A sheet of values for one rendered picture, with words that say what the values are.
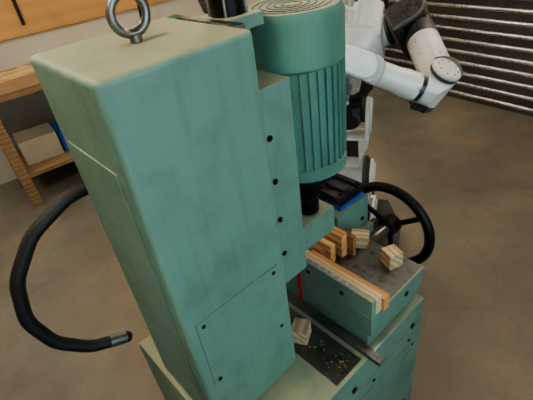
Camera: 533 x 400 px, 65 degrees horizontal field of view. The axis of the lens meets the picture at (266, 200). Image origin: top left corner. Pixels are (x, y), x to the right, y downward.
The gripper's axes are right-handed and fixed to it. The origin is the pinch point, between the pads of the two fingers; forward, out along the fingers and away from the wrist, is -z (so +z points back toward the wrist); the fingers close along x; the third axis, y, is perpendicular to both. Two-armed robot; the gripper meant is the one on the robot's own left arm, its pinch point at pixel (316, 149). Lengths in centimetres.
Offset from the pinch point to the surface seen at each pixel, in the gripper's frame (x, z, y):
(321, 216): -16.1, -12.0, 12.2
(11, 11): 308, 17, -6
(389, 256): -27.8, -17.8, -2.4
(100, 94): -23, 6, 69
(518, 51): 51, 89, -280
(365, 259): -21.6, -21.8, -3.8
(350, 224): -10.5, -17.2, -10.7
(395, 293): -33.0, -24.1, 0.1
